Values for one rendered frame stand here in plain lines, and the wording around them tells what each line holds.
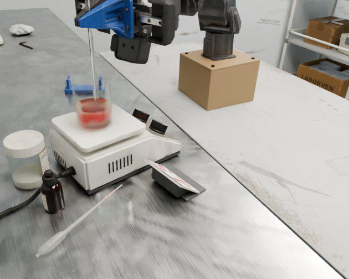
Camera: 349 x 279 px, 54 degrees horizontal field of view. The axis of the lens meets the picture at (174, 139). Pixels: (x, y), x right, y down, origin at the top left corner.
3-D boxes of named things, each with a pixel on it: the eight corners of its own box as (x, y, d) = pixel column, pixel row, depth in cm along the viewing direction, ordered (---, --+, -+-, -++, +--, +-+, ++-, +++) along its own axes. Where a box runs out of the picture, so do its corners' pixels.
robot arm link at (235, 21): (209, 27, 86) (210, 0, 83) (243, 32, 82) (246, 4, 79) (197, 33, 81) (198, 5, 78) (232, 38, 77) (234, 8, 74)
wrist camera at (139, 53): (162, 21, 55) (161, 61, 59) (126, 14, 59) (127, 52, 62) (139, 29, 51) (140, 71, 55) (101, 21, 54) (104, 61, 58)
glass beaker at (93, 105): (69, 122, 58) (62, 75, 53) (103, 113, 61) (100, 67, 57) (87, 141, 53) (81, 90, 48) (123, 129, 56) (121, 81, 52)
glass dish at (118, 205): (90, 203, 53) (88, 193, 52) (121, 191, 56) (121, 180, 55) (107, 225, 49) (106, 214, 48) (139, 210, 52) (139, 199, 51)
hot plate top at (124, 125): (110, 104, 65) (109, 100, 65) (148, 130, 57) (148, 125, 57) (49, 123, 58) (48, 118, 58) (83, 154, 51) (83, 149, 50)
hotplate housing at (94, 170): (142, 128, 74) (141, 93, 70) (182, 155, 66) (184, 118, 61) (41, 164, 61) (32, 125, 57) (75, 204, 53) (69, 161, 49)
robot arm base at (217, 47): (222, 50, 89) (224, 26, 86) (236, 57, 84) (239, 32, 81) (199, 53, 86) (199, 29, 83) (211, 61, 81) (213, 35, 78)
